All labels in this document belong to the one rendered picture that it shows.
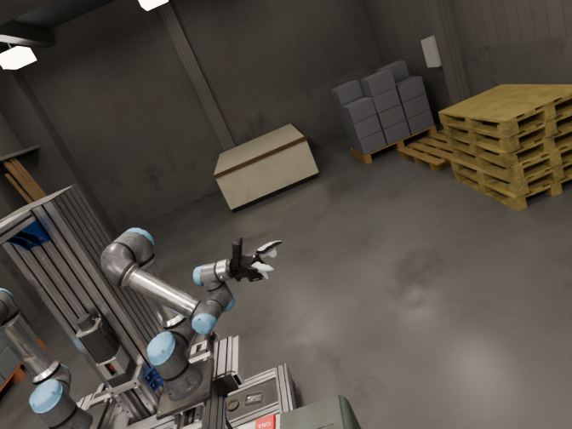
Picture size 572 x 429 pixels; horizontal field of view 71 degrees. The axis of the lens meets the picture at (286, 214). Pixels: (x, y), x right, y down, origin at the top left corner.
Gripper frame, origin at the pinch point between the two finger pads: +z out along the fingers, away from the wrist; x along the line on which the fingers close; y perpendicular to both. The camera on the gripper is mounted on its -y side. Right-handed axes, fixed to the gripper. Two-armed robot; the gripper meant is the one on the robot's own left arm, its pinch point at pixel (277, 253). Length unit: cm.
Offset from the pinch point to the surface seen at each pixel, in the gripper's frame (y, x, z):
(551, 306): 175, -116, 103
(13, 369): 160, -122, -459
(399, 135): 214, -575, 10
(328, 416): 27, 44, 13
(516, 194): 179, -263, 118
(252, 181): 188, -516, -257
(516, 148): 132, -268, 125
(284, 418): 27, 43, -1
